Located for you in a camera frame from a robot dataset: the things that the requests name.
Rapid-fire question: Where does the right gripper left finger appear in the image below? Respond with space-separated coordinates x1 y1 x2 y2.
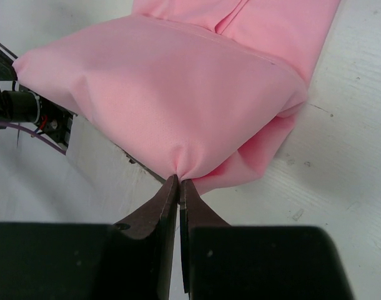
116 175 178 299

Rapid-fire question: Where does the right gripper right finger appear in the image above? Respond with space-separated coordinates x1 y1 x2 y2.
179 179 232 299

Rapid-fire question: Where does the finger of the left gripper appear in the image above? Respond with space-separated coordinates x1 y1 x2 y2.
0 43 17 81

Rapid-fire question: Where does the pink t shirt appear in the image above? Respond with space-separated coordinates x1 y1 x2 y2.
13 1 339 193

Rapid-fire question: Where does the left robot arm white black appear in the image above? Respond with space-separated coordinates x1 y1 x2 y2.
0 43 41 123

